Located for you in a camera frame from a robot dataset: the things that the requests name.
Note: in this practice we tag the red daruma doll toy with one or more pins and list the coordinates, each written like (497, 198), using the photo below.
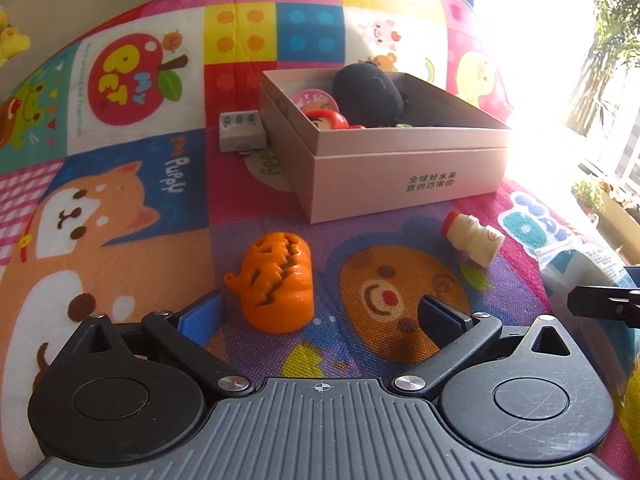
(332, 121)

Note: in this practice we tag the blue white packet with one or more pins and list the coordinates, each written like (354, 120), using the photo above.
(575, 265)

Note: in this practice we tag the cream toy bottle red cap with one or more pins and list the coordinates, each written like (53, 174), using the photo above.
(475, 237)

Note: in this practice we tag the black plush toy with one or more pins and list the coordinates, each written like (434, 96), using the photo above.
(367, 95)

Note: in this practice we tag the white plastic device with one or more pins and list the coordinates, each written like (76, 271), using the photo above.
(242, 132)

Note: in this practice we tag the green palm plant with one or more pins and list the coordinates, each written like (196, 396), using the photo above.
(610, 35)

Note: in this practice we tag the pink yellow toy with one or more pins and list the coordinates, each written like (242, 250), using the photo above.
(317, 99)

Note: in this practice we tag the pink cardboard box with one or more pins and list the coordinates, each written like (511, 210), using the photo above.
(400, 175)

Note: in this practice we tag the orange pumpkin toy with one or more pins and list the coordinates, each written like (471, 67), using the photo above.
(277, 285)

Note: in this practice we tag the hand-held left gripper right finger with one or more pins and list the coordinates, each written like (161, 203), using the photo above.
(439, 321)

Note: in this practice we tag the small potted plant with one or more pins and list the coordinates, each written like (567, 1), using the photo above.
(592, 197)

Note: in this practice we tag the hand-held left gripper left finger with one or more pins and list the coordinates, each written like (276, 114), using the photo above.
(200, 317)

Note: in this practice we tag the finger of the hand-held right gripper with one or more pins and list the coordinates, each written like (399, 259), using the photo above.
(600, 302)

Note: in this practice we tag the yellow plush toy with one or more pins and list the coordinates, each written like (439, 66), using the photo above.
(11, 40)

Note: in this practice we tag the colourful cartoon play mat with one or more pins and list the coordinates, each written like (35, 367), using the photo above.
(125, 240)

